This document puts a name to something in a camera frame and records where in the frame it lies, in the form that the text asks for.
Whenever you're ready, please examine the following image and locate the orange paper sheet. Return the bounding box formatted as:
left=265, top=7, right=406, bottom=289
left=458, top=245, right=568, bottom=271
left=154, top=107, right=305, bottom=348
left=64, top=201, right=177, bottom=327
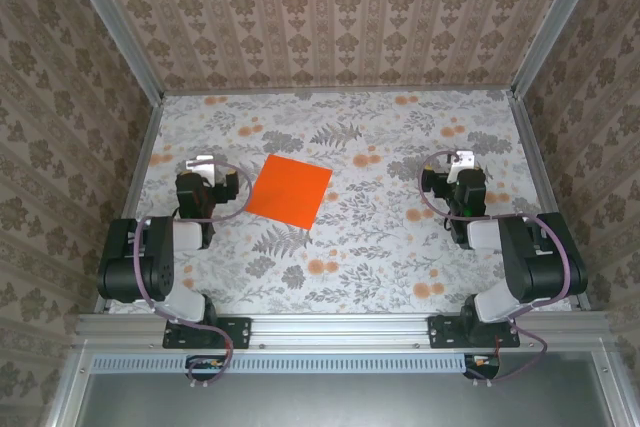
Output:
left=246, top=153, right=334, bottom=231

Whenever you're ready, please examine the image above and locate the floral patterned table cover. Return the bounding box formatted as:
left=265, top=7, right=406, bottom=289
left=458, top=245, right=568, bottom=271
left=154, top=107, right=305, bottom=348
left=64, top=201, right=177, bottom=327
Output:
left=107, top=89, right=576, bottom=316

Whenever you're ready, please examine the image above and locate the aluminium back edge strip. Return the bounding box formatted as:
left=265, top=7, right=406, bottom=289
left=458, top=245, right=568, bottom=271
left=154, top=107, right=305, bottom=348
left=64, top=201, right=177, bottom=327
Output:
left=160, top=84, right=516, bottom=97

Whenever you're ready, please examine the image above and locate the grey metal panel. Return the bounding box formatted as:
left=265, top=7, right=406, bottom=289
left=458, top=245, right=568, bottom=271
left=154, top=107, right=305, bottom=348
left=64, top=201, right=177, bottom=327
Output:
left=82, top=371, right=609, bottom=427

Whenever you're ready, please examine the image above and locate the left white camera bracket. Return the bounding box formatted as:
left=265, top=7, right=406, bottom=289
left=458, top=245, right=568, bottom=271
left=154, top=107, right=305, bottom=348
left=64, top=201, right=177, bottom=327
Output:
left=184, top=154, right=227, bottom=184

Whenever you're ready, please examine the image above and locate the white camera bracket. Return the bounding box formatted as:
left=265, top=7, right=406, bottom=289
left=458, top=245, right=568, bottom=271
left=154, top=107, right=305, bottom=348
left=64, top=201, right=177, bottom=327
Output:
left=448, top=149, right=476, bottom=184
left=184, top=154, right=227, bottom=184

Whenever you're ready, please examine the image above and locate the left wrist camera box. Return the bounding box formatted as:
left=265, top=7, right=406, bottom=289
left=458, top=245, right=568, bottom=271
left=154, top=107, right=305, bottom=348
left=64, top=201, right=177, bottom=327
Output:
left=214, top=171, right=240, bottom=204

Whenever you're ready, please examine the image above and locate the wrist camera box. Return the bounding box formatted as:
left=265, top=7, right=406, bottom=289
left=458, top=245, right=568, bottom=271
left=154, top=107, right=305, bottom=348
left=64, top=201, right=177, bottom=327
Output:
left=421, top=169, right=451, bottom=199
left=214, top=171, right=240, bottom=204

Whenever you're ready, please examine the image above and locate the right white camera bracket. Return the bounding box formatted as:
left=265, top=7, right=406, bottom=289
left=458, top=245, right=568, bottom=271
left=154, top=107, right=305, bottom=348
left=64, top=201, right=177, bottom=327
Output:
left=448, top=149, right=476, bottom=184

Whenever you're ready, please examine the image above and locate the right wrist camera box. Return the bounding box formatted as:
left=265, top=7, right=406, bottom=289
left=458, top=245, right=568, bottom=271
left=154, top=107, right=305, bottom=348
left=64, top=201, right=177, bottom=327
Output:
left=421, top=169, right=451, bottom=199

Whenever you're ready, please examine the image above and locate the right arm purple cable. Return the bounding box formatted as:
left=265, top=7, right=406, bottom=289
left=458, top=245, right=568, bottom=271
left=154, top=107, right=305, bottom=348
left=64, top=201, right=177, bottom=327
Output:
left=417, top=149, right=575, bottom=388

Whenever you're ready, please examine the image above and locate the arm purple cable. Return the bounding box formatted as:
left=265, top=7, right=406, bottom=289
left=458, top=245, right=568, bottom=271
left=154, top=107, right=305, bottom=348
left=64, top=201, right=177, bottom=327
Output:
left=130, top=157, right=254, bottom=391
left=417, top=149, right=575, bottom=388

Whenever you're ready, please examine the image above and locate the left aluminium side rail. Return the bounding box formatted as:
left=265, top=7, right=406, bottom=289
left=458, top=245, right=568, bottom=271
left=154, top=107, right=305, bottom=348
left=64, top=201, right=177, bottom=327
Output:
left=92, top=94, right=166, bottom=316

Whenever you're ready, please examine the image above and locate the aluminium side rail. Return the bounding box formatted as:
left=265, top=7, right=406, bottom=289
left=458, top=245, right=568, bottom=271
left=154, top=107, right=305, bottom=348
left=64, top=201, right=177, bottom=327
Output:
left=92, top=94, right=166, bottom=316
left=507, top=89, right=594, bottom=313

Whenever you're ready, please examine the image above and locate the right aluminium side rail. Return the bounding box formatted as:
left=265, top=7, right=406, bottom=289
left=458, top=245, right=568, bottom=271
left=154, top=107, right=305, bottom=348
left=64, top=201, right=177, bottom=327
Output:
left=507, top=89, right=594, bottom=313

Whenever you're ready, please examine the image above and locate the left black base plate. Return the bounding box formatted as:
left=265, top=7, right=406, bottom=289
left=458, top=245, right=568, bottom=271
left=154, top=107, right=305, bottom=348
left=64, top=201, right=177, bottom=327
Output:
left=162, top=315, right=252, bottom=350

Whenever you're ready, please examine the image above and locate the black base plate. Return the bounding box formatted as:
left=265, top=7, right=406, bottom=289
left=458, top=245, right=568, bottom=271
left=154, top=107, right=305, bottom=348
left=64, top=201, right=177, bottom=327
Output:
left=428, top=315, right=521, bottom=350
left=162, top=315, right=252, bottom=350

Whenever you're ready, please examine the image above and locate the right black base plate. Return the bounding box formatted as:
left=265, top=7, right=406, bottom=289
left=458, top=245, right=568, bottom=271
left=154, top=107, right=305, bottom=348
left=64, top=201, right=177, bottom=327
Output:
left=428, top=315, right=521, bottom=350

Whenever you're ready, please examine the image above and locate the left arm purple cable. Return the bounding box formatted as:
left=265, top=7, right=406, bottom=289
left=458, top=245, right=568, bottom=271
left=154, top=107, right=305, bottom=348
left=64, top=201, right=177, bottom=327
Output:
left=130, top=157, right=254, bottom=391

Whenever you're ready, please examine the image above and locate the left black cable port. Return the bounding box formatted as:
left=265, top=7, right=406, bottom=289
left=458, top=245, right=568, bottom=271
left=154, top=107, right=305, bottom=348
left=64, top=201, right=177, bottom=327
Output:
left=185, top=354, right=227, bottom=383

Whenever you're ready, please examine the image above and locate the black cable port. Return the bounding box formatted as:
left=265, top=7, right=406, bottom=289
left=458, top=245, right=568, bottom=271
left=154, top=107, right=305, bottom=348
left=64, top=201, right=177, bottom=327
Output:
left=185, top=354, right=227, bottom=383
left=463, top=352, right=502, bottom=381

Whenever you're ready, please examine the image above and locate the right black cable port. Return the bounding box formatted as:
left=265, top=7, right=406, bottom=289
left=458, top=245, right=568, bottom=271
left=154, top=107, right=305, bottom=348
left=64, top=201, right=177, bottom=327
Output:
left=463, top=352, right=502, bottom=381

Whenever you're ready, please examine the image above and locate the aluminium front rail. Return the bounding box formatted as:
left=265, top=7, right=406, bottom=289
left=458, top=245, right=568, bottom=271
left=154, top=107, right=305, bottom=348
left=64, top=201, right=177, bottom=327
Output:
left=74, top=310, right=615, bottom=351

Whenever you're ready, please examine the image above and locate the right aluminium corner post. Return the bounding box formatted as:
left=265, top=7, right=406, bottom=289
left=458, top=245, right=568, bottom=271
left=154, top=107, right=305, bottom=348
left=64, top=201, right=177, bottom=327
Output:
left=509, top=0, right=610, bottom=101

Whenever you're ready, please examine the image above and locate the aluminium corner post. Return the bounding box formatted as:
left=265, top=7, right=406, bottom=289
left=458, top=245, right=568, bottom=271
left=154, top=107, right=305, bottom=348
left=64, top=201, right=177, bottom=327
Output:
left=509, top=0, right=610, bottom=101
left=58, top=0, right=166, bottom=103

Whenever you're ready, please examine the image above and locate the left aluminium corner post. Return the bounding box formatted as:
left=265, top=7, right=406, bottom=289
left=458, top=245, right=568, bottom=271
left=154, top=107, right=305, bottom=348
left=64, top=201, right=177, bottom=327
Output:
left=58, top=0, right=166, bottom=103

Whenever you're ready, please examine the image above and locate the slotted grey cable duct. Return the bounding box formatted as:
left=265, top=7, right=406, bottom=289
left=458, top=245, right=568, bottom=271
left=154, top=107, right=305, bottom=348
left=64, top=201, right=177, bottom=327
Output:
left=92, top=354, right=466, bottom=376

